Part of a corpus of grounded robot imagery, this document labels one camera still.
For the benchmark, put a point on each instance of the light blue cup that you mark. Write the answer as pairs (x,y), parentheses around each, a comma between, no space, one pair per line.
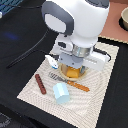
(61,93)

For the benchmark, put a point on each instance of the beige woven placemat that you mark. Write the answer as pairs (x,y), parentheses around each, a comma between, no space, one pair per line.
(83,108)

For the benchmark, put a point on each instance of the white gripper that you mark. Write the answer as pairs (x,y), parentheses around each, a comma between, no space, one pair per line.
(65,52)

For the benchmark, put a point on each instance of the wooden handled fork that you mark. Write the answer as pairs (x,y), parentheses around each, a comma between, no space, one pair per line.
(79,86)

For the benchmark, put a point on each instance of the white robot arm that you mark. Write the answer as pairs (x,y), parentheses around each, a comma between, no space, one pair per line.
(78,24)

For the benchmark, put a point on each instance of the brown toy sausage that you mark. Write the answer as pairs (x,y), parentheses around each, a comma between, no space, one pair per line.
(40,84)

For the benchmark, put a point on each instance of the beige bowl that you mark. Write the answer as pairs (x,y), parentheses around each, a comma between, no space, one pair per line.
(124,16)

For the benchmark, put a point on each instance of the beige round plate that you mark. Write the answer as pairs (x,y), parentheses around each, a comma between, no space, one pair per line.
(63,71)

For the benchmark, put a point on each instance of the yellow toy bread loaf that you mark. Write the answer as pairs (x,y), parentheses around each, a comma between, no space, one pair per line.
(72,72)

